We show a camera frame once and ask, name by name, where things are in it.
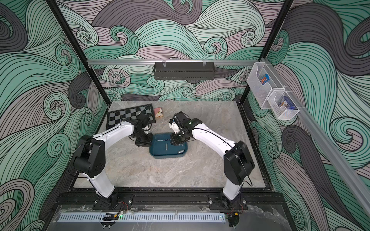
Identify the clear wall bin near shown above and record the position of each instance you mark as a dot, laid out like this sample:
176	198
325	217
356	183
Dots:
282	105

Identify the black base frame rail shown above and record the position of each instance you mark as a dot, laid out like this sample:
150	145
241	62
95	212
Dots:
172	196

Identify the teal plastic storage box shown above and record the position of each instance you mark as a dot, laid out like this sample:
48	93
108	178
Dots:
164	149

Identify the aluminium rail wall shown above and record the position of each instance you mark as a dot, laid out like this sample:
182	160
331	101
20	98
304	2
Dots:
153	61
356	185

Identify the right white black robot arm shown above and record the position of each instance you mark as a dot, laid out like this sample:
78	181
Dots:
237	159

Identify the aluminium rail right wall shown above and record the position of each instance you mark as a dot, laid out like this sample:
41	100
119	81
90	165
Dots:
356	185

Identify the white slotted cable duct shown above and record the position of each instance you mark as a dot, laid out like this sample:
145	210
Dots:
146	217

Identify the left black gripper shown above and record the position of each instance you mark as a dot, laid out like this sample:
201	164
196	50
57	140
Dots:
148	143

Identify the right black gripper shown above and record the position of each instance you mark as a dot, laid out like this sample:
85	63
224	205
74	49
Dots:
178	140

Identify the clear wall bin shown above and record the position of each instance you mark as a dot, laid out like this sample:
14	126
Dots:
282	105
262	82

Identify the clear wall bin far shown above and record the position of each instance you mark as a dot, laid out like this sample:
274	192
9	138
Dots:
262	82

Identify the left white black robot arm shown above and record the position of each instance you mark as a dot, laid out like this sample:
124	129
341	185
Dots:
89	158

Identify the aluminium rail back wall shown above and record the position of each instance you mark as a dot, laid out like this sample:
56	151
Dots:
153	61

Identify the black grey chessboard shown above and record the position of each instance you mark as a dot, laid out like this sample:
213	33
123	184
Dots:
114	117

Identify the black wall-mounted tray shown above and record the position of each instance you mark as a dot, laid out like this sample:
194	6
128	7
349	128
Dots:
184	71

